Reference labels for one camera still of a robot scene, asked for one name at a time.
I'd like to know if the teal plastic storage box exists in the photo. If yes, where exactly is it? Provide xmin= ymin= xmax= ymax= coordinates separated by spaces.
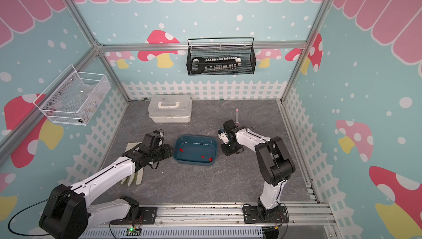
xmin=173 ymin=135 xmax=218 ymax=166

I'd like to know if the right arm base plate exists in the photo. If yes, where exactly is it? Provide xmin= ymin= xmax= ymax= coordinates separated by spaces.
xmin=242 ymin=203 xmax=289 ymax=224

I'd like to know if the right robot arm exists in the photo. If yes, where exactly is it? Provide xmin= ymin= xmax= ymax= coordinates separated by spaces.
xmin=218 ymin=120 xmax=296 ymax=212

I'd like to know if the white work glove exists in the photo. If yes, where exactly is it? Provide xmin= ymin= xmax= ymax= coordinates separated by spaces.
xmin=120 ymin=142 xmax=146 ymax=187

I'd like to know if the green circuit board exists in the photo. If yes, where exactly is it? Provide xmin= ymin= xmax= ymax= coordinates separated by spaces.
xmin=125 ymin=227 xmax=142 ymax=237

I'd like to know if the socket set on rail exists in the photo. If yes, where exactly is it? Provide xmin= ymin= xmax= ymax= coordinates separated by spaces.
xmin=190 ymin=57 xmax=242 ymax=75

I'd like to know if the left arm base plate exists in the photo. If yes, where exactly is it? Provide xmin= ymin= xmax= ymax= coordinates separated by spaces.
xmin=111 ymin=207 xmax=158 ymax=225

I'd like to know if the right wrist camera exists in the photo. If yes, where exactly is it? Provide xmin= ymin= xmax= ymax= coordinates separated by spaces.
xmin=218 ymin=129 xmax=230 ymax=144

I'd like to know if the white wire wall basket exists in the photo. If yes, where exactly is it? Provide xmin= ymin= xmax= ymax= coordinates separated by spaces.
xmin=33 ymin=65 xmax=112 ymax=126

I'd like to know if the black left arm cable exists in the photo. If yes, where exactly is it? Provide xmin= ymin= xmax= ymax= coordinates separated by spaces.
xmin=8 ymin=194 xmax=67 ymax=238

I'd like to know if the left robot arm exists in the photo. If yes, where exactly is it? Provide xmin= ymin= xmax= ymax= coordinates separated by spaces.
xmin=38 ymin=144 xmax=173 ymax=239

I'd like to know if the black wire wall basket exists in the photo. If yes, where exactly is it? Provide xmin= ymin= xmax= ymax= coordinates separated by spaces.
xmin=186 ymin=37 xmax=257 ymax=76

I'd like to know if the white plastic storage case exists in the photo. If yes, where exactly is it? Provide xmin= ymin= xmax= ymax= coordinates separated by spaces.
xmin=148 ymin=95 xmax=192 ymax=123

